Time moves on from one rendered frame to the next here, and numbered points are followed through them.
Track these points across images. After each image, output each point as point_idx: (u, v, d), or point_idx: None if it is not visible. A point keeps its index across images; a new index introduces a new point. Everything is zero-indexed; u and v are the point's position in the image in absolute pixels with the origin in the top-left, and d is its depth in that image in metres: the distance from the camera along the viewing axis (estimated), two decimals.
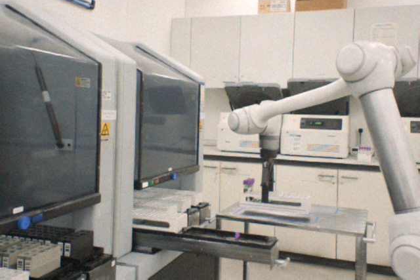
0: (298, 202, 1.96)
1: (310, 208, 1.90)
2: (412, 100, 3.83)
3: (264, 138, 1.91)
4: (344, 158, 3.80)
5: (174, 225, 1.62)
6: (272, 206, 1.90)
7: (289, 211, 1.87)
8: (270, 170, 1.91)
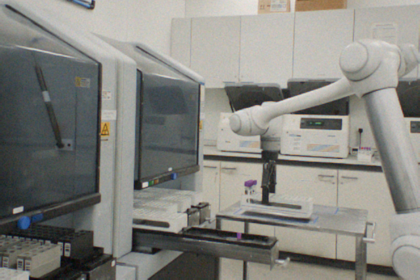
0: (300, 204, 1.94)
1: (311, 210, 1.88)
2: (412, 100, 3.83)
3: (265, 139, 1.90)
4: (344, 158, 3.80)
5: (174, 225, 1.62)
6: (272, 208, 1.88)
7: (290, 214, 1.86)
8: (270, 172, 1.90)
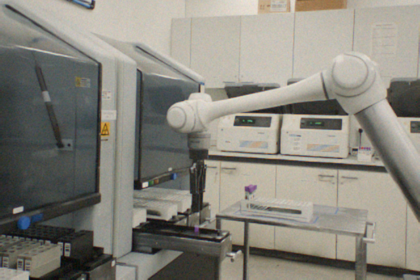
0: (300, 209, 1.94)
1: (311, 215, 1.88)
2: (412, 100, 3.83)
3: None
4: (344, 158, 3.80)
5: (132, 220, 1.68)
6: (272, 214, 1.88)
7: (290, 219, 1.86)
8: (196, 173, 1.71)
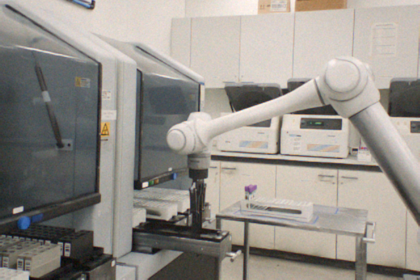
0: (300, 209, 1.94)
1: (311, 215, 1.88)
2: (412, 100, 3.83)
3: None
4: (344, 158, 3.80)
5: (132, 220, 1.68)
6: (272, 214, 1.88)
7: (290, 219, 1.86)
8: None
